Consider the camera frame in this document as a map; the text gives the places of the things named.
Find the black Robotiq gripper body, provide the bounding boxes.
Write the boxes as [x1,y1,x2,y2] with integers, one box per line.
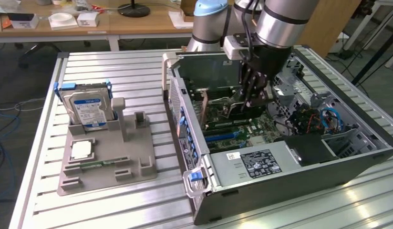
[245,44,293,82]

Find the black graphics card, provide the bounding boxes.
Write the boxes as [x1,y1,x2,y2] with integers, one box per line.
[200,88,268,131]

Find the perforated metal drive cage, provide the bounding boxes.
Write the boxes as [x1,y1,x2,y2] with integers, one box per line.
[269,59,312,115]

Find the green motherboard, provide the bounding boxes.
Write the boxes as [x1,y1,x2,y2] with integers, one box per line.
[186,83,280,153]

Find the black RAM stick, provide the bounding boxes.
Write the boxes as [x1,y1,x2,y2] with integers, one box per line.
[205,119,249,129]

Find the blue expansion slot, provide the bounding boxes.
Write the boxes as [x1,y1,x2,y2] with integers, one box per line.
[204,133,241,142]

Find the wooden cabinet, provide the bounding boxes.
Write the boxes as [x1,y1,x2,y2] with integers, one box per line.
[292,0,365,58]

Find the grey power supply unit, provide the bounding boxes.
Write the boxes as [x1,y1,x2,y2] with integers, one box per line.
[202,140,302,188]

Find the white paper stack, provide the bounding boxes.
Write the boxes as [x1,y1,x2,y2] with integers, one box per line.
[168,11,194,30]

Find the metal disk bay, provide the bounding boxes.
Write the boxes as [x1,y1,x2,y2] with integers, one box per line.
[320,127,378,159]

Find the black tripod pole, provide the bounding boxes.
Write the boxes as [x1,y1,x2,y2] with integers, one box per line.
[350,0,393,86]

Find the grey latch with blue tab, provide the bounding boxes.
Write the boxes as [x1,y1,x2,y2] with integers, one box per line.
[182,167,213,198]

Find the open black PC case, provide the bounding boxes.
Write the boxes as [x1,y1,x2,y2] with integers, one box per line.
[160,44,393,226]

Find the black round lamp base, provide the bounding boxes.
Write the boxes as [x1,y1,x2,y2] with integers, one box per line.
[116,0,152,18]

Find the hard disk with blue caddy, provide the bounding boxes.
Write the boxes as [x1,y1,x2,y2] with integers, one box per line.
[52,81,113,131]

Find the grey parts rack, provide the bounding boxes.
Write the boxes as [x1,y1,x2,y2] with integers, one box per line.
[56,97,158,197]

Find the green RAM stick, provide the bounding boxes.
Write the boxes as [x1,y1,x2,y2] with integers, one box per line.
[80,159,120,169]

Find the silver CPU chip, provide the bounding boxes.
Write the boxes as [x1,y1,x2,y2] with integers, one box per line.
[70,142,93,160]

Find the small white labelled box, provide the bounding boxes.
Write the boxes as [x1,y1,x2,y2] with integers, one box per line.
[76,12,100,27]

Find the black office chair base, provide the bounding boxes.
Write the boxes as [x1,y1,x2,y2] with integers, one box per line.
[14,42,62,70]

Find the long wooden desk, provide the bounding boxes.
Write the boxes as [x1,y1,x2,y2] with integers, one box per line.
[0,0,236,52]

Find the white box with black lid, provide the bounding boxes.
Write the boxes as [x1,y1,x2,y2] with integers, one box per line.
[8,13,40,29]

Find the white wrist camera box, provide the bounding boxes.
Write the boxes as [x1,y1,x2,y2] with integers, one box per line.
[224,33,257,60]

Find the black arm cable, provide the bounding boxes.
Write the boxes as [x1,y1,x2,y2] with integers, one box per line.
[240,0,262,62]

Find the red wire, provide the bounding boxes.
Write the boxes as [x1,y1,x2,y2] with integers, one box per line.
[306,112,321,134]

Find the blue SATA wire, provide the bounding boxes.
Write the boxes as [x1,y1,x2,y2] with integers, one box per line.
[320,107,345,133]

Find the blue floor cable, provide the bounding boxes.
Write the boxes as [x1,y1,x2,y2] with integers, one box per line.
[0,104,21,203]

